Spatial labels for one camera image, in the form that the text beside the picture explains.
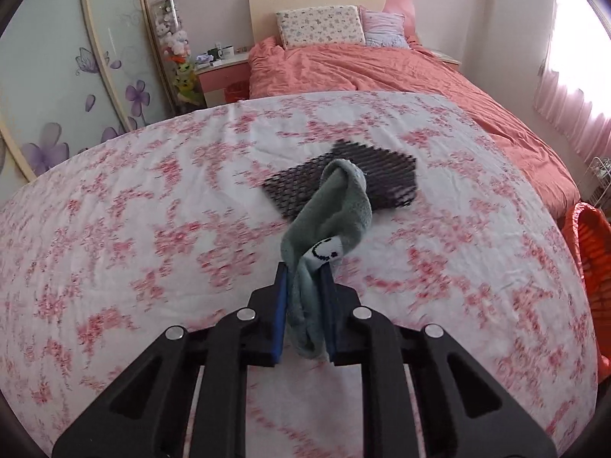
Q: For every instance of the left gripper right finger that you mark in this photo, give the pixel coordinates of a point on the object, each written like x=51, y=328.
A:
x=422, y=393

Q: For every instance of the left pink nightstand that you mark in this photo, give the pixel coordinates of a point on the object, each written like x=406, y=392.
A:
x=216, y=78

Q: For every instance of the green frog plush toy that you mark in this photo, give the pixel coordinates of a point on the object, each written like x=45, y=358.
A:
x=186, y=83

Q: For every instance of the white wire rack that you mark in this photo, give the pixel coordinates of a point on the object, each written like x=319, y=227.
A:
x=600, y=170

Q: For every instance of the bed with salmon duvet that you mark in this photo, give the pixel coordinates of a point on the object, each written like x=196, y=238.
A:
x=277, y=71

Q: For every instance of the pink window curtain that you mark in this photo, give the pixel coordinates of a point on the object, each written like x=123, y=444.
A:
x=573, y=94

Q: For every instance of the beige pink headboard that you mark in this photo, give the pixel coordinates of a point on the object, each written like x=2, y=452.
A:
x=264, y=21

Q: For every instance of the grey green smiley sock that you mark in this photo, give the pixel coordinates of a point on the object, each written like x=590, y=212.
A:
x=329, y=226

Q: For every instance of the striped pink pillow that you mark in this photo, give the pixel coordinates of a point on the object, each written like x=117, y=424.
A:
x=383, y=30

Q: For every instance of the pink nightstand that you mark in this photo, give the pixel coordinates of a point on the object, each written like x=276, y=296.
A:
x=446, y=59
x=216, y=78

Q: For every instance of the white mug on nightstand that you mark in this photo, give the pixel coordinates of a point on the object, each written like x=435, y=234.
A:
x=226, y=52

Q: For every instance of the right pink nightstand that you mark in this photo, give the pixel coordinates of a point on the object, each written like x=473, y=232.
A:
x=446, y=59

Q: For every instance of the clear tube of plush toys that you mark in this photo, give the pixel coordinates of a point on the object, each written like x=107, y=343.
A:
x=172, y=44

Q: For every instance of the pink floral tablecloth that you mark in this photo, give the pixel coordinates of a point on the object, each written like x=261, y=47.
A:
x=169, y=225

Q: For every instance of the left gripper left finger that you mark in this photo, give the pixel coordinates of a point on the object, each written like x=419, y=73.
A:
x=185, y=395

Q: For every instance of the floral white pillow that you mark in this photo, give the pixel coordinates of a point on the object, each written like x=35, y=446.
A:
x=321, y=25

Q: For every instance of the sliding wardrobe floral glass doors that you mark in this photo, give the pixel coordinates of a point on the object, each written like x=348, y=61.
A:
x=74, y=73

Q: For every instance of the red plastic laundry basket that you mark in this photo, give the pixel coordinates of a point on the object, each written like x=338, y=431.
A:
x=587, y=233

